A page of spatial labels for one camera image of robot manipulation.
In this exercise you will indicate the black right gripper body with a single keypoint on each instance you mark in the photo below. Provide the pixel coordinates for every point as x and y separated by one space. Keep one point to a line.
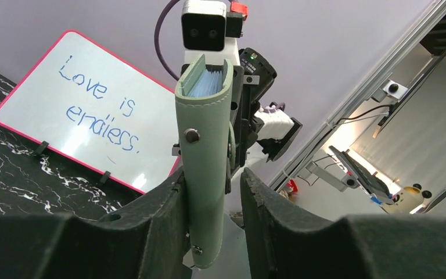
251 80

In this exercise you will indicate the aluminium frame rail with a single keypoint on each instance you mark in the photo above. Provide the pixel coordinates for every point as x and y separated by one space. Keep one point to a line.
344 51

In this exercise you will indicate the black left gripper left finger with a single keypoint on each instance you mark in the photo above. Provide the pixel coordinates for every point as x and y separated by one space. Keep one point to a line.
143 239

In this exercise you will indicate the panda plush toy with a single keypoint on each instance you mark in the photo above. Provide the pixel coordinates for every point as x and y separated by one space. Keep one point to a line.
407 199

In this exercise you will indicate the pink framed whiteboard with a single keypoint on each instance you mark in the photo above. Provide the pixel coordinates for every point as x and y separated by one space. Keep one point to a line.
94 108

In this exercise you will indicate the mint green card holder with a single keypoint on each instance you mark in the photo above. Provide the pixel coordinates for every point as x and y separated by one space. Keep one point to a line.
203 110

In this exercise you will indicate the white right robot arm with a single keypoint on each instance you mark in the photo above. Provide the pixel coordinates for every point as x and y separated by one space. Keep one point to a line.
279 122

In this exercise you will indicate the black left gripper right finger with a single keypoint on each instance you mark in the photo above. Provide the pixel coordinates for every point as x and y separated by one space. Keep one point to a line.
287 241

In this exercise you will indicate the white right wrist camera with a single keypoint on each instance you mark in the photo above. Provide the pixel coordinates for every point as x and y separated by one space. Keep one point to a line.
212 28

